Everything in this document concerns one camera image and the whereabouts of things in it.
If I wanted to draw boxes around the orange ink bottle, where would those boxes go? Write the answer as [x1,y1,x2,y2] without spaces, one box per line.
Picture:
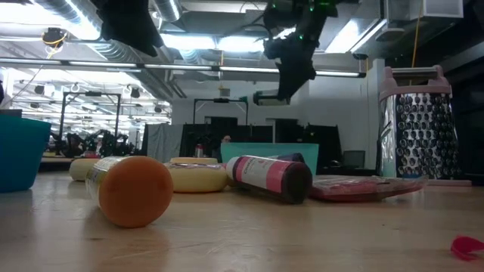
[85,155,175,230]

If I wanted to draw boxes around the black partition wall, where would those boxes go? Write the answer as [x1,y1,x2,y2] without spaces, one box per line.
[179,116,343,171]

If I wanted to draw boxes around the red snack packet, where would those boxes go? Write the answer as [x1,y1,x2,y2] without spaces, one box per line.
[309,174,429,203]

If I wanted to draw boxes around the long overhead light bar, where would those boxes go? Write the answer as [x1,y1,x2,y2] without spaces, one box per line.
[0,56,367,79]

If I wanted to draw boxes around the teal translucent plastic tray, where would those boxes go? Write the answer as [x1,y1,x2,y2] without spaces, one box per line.
[220,142,321,177]

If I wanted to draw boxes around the yellow round sponge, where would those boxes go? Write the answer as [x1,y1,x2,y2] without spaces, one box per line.
[68,157,101,182]

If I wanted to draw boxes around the pink frosted toy donut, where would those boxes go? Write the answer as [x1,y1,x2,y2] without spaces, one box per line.
[164,162,230,194]

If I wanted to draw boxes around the yellow hanging cable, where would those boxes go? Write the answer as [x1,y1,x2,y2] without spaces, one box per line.
[410,0,424,69]

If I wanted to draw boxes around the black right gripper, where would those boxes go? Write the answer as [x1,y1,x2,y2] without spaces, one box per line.
[263,36,318,101]

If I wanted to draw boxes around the black background robot arms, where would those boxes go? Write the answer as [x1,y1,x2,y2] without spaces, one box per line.
[48,129,135,159]

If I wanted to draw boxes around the black background station frame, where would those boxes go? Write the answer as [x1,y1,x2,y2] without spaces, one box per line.
[192,97,250,125]
[58,91,123,156]

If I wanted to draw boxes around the grey curtain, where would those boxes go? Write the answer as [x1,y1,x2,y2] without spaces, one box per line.
[141,123,185,164]

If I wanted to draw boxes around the red plastic scrap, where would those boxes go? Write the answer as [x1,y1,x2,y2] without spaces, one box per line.
[449,235,484,262]

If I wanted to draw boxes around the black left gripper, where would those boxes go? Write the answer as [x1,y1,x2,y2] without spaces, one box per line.
[90,0,166,57]

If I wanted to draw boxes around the black ceiling cable reel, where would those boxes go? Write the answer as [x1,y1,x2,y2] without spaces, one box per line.
[41,26,69,49]

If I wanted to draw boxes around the pink metal box grater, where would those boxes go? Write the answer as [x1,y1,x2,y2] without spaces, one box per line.
[376,64,473,187]

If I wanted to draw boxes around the pink ink bottle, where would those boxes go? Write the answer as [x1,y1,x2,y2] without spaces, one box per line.
[225,154,314,206]

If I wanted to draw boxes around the silver spiral air duct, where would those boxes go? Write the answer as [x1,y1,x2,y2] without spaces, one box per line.
[150,0,182,23]

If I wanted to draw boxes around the white ceiling air unit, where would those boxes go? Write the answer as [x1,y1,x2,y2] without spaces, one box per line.
[385,0,464,22]

